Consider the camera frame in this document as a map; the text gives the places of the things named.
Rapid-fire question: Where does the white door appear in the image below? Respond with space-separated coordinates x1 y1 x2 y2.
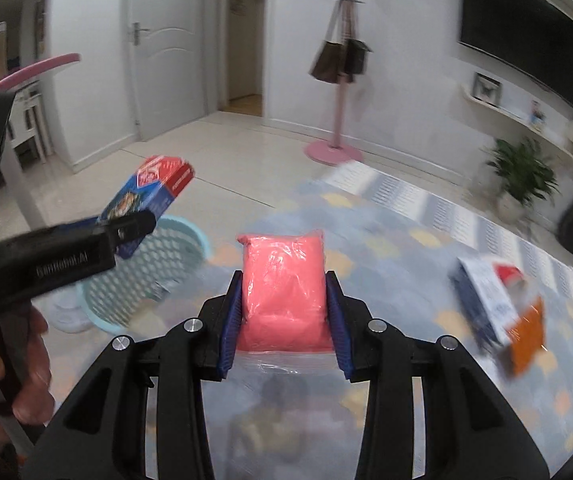
126 0 204 143

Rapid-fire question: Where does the brown handbag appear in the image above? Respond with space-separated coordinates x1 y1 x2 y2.
309 0 345 82

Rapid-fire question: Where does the blue red snack box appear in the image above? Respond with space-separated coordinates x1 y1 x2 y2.
97 155 197 261

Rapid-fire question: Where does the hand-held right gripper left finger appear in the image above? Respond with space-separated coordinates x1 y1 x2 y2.
24 270 244 480

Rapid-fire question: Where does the pink coat rack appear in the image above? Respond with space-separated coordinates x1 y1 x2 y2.
304 0 365 165

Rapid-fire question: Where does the teal plastic basket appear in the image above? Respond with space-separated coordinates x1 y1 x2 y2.
75 215 211 336

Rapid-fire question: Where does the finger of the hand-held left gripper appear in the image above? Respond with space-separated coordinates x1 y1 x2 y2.
105 210 157 252

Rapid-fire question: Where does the person's left hand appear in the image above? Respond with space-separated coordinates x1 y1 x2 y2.
0 305 52 461

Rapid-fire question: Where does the white milk carton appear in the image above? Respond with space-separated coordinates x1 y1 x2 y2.
449 255 517 348

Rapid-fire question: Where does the pink plastic packet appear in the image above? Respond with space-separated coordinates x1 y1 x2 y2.
236 230 335 353

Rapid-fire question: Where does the green houseplant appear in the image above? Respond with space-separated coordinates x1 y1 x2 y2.
481 137 560 206

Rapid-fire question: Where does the white curved wall shelf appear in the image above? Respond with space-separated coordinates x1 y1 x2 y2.
461 82 573 161

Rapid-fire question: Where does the red white paper cup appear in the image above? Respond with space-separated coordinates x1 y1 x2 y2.
497 262 527 291

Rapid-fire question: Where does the pink hoop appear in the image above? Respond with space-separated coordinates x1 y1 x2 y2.
0 52 81 111

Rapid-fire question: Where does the white chair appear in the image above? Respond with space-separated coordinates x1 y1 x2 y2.
9 82 52 171

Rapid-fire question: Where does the framed butterfly picture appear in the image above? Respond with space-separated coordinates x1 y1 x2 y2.
471 72 502 107

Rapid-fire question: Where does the black wall television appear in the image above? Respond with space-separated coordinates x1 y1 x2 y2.
459 0 573 121

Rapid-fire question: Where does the orange snack wrapper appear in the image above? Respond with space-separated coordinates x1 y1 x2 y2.
507 296 547 376

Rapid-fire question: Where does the black handbag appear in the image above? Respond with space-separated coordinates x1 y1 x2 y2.
339 2 372 83

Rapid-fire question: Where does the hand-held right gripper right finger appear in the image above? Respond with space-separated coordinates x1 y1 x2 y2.
324 270 552 480

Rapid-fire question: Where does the grey striped rug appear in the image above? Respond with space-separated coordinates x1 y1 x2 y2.
317 162 573 306

